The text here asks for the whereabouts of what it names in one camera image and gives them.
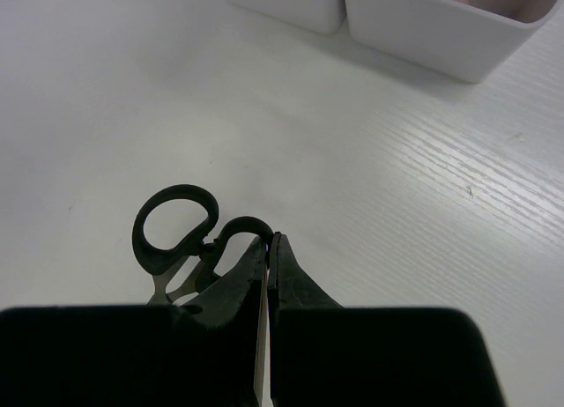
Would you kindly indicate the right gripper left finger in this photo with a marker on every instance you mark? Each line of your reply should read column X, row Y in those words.
column 208, row 352

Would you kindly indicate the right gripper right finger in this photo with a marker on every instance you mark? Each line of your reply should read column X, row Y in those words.
column 324, row 354

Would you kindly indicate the black handled scissors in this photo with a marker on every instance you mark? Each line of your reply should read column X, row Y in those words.
column 163, row 264

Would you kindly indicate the white organizer tray left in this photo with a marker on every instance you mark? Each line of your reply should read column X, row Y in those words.
column 320, row 16

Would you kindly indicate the white organizer tray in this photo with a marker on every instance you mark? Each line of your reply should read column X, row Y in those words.
column 320, row 16
column 466, row 40

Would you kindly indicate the white organizer tray right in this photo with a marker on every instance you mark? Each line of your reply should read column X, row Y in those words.
column 466, row 40

